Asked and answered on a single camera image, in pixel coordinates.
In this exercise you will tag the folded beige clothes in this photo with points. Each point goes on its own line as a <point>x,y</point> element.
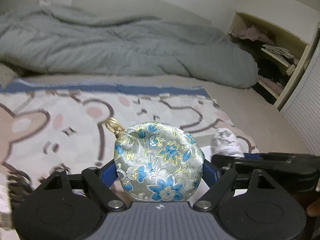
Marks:
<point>281,52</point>

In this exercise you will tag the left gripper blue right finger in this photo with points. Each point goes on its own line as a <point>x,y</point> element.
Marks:
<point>211,174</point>

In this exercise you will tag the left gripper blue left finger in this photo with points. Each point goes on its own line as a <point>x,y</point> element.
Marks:
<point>108,173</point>

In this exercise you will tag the open wardrobe shelf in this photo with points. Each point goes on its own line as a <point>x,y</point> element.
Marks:
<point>278,76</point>

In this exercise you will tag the pink clothes pile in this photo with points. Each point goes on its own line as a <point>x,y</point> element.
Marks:
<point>253,34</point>

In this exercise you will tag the cartoon bear print blanket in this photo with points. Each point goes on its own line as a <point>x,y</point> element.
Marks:
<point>44,128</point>

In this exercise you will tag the dark brown knitted scrunchie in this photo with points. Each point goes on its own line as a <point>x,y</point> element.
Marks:
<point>20,187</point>

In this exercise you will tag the floral silk round pouch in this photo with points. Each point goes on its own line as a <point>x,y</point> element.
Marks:
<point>156,162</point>

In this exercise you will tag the grey quilted duvet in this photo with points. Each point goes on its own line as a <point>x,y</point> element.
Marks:
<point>54,39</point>

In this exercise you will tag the white louvered closet door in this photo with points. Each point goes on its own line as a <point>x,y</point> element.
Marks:
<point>301,111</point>

